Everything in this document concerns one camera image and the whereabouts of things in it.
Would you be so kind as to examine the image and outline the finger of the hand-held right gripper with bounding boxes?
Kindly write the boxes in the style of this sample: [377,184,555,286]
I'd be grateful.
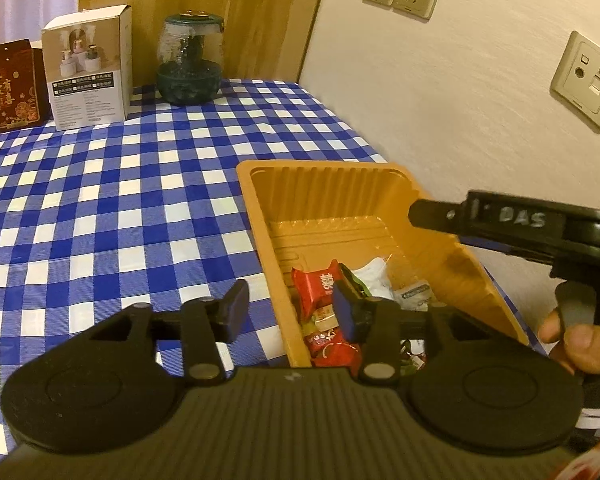
[462,232,556,265]
[408,199,469,234]

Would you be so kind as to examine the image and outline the dark red gift box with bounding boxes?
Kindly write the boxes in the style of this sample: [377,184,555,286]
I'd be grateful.
[0,39,51,134]

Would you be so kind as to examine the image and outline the small orange candy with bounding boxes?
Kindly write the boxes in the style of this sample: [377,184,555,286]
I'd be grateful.
[310,305,341,333]

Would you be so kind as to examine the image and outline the white product box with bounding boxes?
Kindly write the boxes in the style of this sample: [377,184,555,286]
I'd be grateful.
[41,4,132,131]

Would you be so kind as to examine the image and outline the grey silver snack packet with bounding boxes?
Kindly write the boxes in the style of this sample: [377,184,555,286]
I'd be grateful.
[392,280,437,312]

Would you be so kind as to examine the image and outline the beige wall data socket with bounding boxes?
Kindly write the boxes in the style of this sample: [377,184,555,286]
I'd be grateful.
[551,31,600,133]

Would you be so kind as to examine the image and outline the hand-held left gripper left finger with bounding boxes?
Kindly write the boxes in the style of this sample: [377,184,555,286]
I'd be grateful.
[87,279,251,386]

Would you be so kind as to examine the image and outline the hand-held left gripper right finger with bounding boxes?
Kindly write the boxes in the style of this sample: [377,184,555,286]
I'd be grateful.
[332,280,498,386]

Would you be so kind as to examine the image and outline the dark green glass jar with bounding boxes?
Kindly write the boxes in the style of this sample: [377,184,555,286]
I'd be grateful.
[156,10,226,107]

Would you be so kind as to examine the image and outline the blue white checkered tablecloth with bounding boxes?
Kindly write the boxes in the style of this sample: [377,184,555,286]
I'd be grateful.
[0,79,536,471]

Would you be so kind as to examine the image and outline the red snack packet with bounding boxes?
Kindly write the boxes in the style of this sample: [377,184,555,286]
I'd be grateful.
[291,260,342,322]
[305,327,365,368]

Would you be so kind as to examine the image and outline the red white garment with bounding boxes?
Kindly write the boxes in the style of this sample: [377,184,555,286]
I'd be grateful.
[555,440,600,480]

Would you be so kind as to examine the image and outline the orange plastic tray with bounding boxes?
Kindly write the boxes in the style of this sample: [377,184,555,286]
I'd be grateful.
[236,160,531,368]

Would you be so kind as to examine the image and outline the wooden door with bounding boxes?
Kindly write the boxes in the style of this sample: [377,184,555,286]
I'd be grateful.
[77,0,331,83]

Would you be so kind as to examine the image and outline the white silver candy wrapper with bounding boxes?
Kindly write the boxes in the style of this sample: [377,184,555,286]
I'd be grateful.
[352,257,397,301]

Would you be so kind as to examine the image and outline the person's right hand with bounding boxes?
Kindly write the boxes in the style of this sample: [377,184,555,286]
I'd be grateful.
[537,305,600,376]

